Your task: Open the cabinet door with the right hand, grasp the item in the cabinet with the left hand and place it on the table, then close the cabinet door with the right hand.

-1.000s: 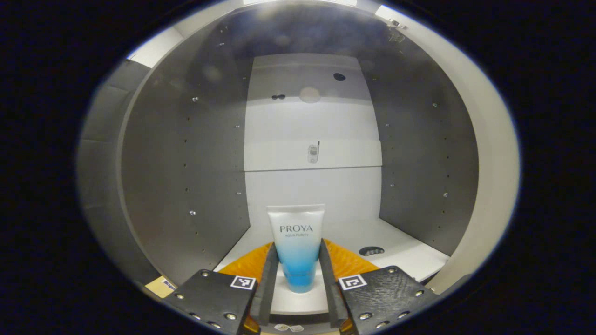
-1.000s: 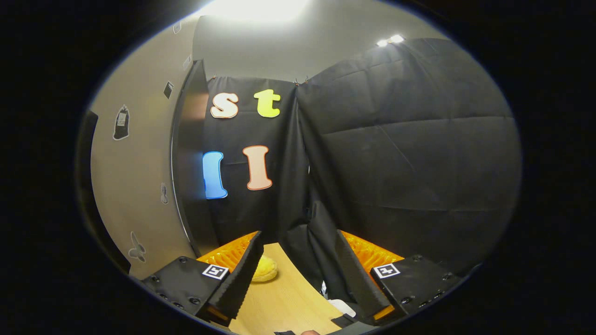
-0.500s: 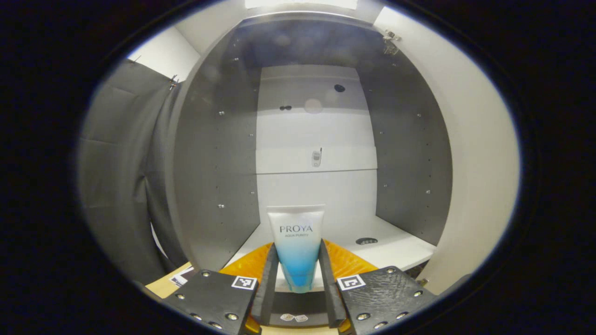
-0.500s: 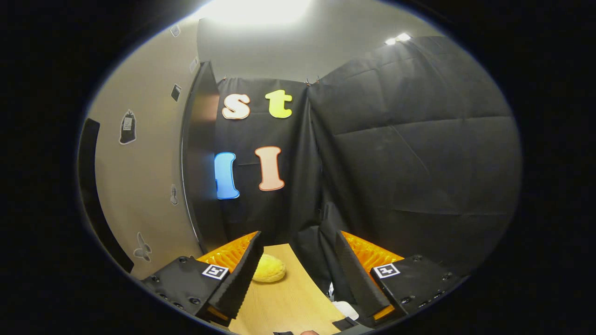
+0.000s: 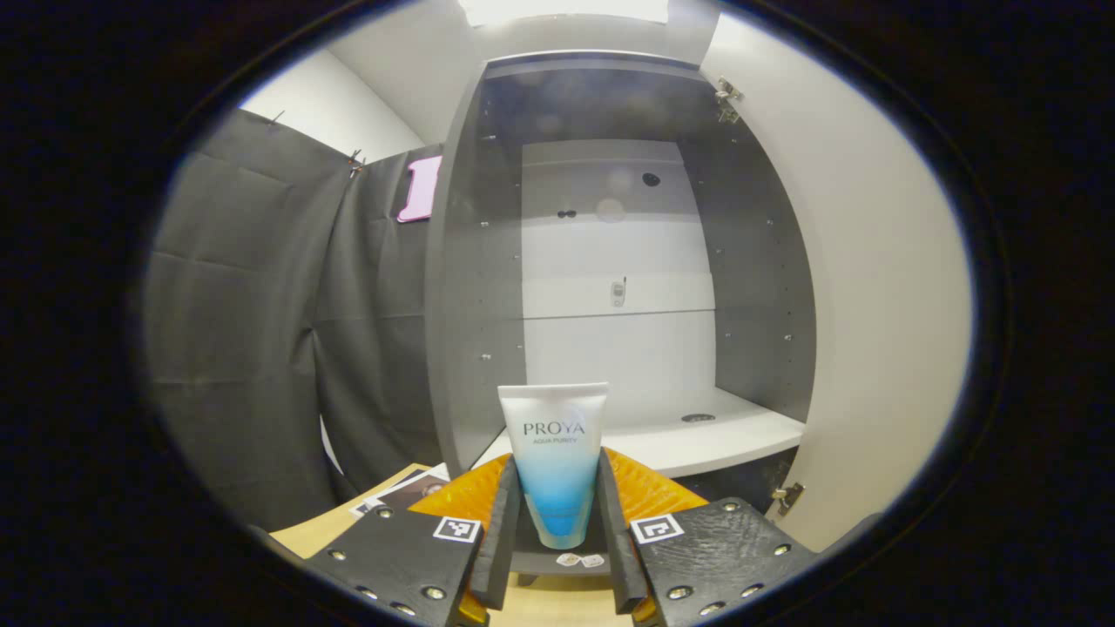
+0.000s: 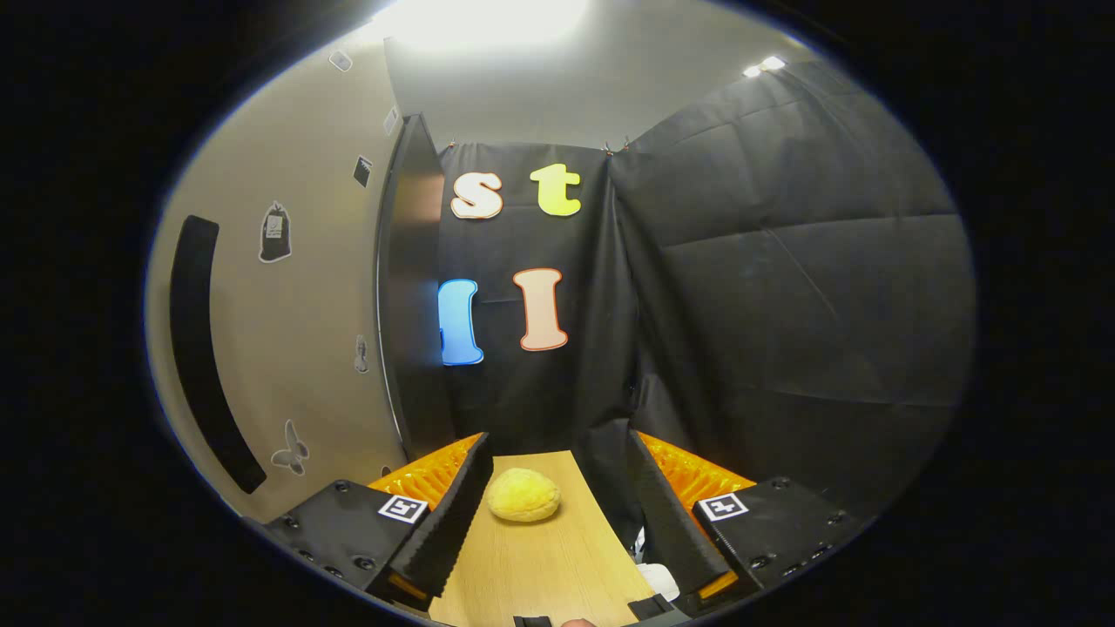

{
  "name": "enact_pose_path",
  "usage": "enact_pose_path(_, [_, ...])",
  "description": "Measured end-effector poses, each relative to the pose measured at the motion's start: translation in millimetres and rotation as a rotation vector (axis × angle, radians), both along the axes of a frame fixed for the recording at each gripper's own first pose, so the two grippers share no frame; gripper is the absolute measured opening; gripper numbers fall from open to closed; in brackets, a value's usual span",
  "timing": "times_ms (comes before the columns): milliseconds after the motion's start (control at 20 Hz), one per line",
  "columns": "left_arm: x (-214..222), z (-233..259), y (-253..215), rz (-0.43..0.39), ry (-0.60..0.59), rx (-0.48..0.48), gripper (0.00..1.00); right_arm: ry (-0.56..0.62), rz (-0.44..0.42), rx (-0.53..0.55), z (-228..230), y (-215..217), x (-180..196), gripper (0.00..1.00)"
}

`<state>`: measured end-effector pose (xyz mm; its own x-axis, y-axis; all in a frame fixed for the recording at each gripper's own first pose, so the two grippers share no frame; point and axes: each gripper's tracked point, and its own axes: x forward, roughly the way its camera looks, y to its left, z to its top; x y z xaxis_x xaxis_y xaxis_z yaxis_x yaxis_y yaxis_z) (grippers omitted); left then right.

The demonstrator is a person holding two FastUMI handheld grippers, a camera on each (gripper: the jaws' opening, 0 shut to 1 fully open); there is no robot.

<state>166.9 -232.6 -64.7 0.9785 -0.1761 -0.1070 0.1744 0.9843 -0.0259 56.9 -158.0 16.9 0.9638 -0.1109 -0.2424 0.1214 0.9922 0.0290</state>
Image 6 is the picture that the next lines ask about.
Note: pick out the small ceiling light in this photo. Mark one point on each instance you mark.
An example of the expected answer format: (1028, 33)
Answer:
(765, 66)

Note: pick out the large ceiling light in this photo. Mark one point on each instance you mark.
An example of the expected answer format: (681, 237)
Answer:
(483, 22)

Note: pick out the black backdrop cloth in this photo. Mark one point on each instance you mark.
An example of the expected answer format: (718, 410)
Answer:
(784, 305)

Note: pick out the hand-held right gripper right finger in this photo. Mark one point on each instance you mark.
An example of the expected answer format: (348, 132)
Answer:
(671, 531)

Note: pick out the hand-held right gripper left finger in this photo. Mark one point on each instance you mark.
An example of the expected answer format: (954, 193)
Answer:
(453, 522)

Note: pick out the yellow sponge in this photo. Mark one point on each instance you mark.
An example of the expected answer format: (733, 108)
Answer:
(523, 496)

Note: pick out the grey cabinet door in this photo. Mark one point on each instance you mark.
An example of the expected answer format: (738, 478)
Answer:
(305, 348)

